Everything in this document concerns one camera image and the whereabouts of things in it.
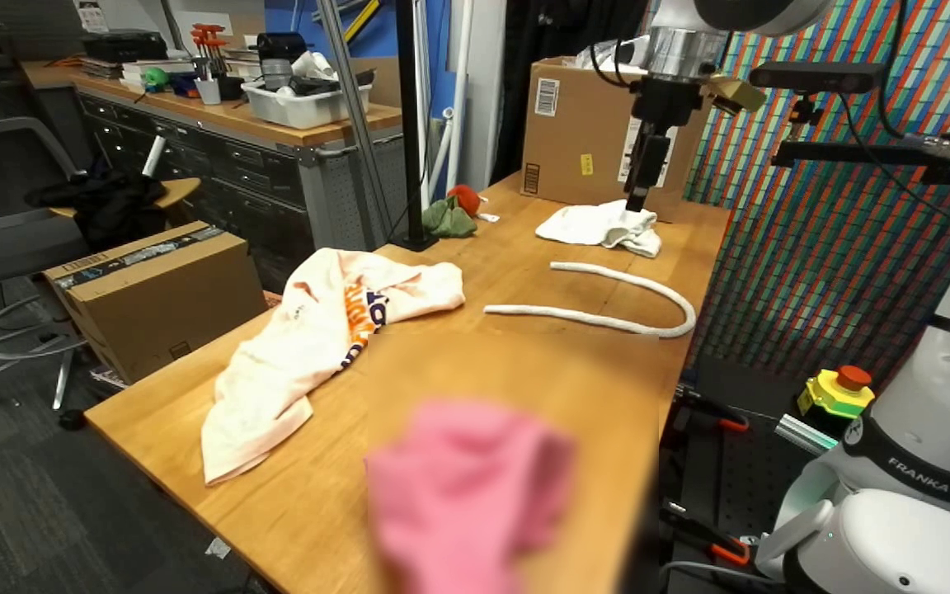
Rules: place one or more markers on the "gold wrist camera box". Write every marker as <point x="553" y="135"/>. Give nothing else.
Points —
<point x="739" y="93"/>

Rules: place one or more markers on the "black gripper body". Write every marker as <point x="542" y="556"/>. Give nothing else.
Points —
<point x="663" y="116"/>

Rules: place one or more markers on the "dark office chair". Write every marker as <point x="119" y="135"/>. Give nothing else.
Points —
<point x="0" y="242"/>

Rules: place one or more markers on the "white plastic bin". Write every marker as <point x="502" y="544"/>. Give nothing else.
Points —
<point x="295" y="104"/>

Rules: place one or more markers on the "large cardboard box white label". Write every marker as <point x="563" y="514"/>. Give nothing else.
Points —
<point x="576" y="135"/>

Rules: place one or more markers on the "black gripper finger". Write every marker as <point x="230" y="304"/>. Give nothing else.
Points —
<point x="633" y="185"/>
<point x="652" y="185"/>

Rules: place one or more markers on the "peach shirt with orange print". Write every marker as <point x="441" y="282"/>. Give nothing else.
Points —
<point x="287" y="365"/>

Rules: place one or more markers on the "flat black case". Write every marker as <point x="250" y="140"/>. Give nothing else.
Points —
<point x="122" y="48"/>

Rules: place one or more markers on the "yellow red emergency stop button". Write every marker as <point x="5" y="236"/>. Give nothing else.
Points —
<point x="837" y="394"/>

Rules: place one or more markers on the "cardboard box with black tape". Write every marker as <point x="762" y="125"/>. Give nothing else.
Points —
<point x="157" y="307"/>

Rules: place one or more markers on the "small red object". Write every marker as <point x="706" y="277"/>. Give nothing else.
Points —
<point x="210" y="36"/>

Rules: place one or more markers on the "black equipment cart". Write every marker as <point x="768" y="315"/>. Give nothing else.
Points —
<point x="739" y="483"/>

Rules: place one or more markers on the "black pole stand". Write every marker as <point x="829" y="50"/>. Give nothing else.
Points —
<point x="414" y="168"/>

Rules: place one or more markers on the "grey metal pole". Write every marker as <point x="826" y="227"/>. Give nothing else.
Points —
<point x="363" y="119"/>

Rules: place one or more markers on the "small white cup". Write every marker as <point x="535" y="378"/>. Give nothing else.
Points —
<point x="210" y="92"/>

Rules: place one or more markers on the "black camera bar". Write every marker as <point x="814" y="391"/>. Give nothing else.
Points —
<point x="815" y="79"/>

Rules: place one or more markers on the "black bag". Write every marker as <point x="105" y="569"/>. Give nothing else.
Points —
<point x="101" y="204"/>

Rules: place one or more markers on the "round wooden stool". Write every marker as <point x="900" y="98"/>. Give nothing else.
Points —
<point x="180" y="193"/>

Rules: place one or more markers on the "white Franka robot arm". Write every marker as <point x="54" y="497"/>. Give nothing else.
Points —
<point x="739" y="13"/>

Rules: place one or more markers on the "workbench with dark drawers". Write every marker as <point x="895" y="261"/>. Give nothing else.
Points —
<point x="231" y="168"/>

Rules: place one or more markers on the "pink shirt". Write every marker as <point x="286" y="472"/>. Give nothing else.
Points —
<point x="462" y="483"/>

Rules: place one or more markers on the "small green object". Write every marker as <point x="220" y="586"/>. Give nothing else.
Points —
<point x="157" y="79"/>

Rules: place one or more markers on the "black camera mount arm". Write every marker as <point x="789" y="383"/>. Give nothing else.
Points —
<point x="859" y="154"/>

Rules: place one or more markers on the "red plush toy green leaves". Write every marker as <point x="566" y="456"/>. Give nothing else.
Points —
<point x="445" y="219"/>

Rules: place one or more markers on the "white towel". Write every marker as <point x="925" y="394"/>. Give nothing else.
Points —
<point x="594" y="227"/>

